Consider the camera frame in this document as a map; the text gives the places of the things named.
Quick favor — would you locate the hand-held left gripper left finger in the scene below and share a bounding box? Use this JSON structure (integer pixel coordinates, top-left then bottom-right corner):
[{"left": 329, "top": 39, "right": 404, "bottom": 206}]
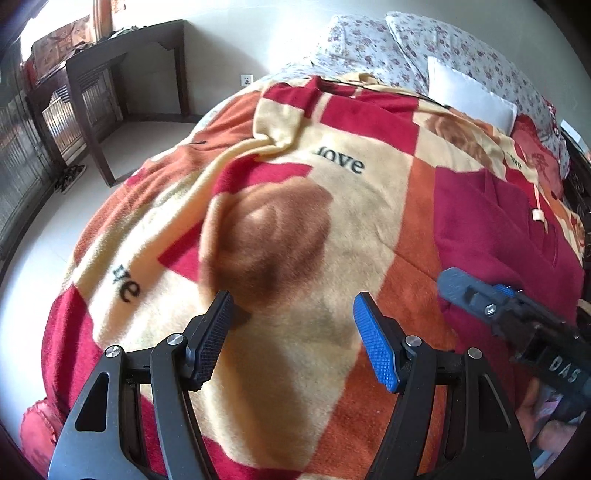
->
[{"left": 48, "top": 290, "right": 252, "bottom": 480}]

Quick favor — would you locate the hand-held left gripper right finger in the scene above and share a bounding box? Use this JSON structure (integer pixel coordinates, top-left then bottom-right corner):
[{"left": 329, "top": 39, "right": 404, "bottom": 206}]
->
[{"left": 353, "top": 292, "right": 536, "bottom": 480}]

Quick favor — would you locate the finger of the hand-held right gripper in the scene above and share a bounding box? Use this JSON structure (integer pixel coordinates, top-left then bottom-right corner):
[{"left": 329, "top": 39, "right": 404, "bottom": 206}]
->
[{"left": 438, "top": 267, "right": 532, "bottom": 340}]

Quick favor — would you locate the maroon fleece garment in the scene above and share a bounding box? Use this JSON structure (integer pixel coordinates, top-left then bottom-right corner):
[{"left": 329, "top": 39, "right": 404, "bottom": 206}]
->
[{"left": 434, "top": 171, "right": 585, "bottom": 416}]

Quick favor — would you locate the person's right hand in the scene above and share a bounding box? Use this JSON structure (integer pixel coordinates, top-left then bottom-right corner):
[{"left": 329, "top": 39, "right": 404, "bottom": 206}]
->
[{"left": 517, "top": 381, "right": 591, "bottom": 467}]

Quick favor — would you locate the dark wooden headboard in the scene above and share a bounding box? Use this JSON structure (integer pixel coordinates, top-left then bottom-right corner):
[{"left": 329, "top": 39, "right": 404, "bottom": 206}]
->
[{"left": 561, "top": 120, "right": 591, "bottom": 259}]

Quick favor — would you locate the red heart cushion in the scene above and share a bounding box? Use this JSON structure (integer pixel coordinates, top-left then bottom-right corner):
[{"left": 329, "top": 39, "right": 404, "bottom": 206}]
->
[{"left": 510, "top": 113, "right": 566, "bottom": 199}]

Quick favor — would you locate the printed fleece blanket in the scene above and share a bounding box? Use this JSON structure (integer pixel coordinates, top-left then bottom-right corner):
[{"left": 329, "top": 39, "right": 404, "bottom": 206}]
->
[{"left": 21, "top": 71, "right": 587, "bottom": 480}]

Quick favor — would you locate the white pillow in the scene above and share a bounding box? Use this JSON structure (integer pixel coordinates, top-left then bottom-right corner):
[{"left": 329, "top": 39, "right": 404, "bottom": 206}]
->
[{"left": 427, "top": 56, "right": 518, "bottom": 134}]

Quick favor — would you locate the red lace cushion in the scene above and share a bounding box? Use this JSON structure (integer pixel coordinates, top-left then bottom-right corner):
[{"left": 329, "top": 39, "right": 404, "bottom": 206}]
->
[{"left": 21, "top": 397, "right": 65, "bottom": 480}]

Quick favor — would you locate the pair of slippers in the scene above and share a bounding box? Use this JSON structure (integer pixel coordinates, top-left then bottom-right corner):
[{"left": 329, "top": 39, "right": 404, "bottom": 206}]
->
[{"left": 54, "top": 164, "right": 88, "bottom": 193}]

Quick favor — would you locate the large floral pillow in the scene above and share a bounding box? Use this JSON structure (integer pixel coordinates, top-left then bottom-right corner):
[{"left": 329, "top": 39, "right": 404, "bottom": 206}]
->
[{"left": 385, "top": 11, "right": 571, "bottom": 176}]

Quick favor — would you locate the wooden lattice cabinet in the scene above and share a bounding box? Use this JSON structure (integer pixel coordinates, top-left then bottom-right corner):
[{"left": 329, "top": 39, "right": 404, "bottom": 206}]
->
[{"left": 25, "top": 69, "right": 121, "bottom": 162}]

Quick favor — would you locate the small floral pillow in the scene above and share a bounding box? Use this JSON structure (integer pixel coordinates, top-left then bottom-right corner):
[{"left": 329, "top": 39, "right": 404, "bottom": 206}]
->
[{"left": 314, "top": 14, "right": 402, "bottom": 88}]

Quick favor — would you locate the dark wooden desk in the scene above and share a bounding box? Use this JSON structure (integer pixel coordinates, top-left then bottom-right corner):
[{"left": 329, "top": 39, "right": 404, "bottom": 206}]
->
[{"left": 65, "top": 19, "right": 192, "bottom": 188}]

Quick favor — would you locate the red printed cloth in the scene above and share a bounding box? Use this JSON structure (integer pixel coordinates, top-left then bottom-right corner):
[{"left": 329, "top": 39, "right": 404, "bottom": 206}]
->
[{"left": 30, "top": 14, "right": 93, "bottom": 84}]

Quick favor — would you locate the wooden framed window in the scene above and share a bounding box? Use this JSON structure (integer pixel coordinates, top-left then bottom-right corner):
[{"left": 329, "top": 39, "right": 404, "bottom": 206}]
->
[{"left": 16, "top": 0, "right": 116, "bottom": 56}]

